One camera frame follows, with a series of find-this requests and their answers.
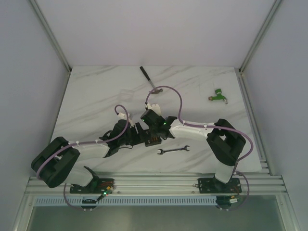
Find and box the black fuse box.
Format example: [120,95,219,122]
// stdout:
[143,129,162,147]

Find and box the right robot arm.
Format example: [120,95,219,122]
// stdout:
[141,109,246,192]

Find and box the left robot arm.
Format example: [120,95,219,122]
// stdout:
[31,119,151,193]

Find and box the clear fuse box lid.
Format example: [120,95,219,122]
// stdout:
[117,89,135,103]

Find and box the steel open-end wrench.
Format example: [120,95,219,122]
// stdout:
[157,145,190,155]

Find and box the claw hammer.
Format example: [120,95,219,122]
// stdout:
[140,66,163,94]

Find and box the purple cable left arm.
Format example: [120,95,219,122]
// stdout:
[36,104,128,181]

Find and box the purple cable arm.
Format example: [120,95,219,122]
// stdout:
[145,86,255,175]
[36,104,128,181]

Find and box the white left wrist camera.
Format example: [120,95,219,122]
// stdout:
[117,113,135,127]

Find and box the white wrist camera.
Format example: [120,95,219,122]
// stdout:
[117,113,135,127]
[146,103,162,116]

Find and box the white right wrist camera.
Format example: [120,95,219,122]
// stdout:
[146,103,162,116]

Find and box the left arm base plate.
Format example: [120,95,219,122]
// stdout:
[69,178,114,194]

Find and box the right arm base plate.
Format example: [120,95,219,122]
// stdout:
[195,178,242,194]

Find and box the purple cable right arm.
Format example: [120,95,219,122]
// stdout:
[145,86,255,175]

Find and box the slotted cable duct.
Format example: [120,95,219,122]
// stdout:
[35,194,241,207]

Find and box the aluminium frame rail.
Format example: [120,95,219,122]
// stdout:
[28,0,72,73]

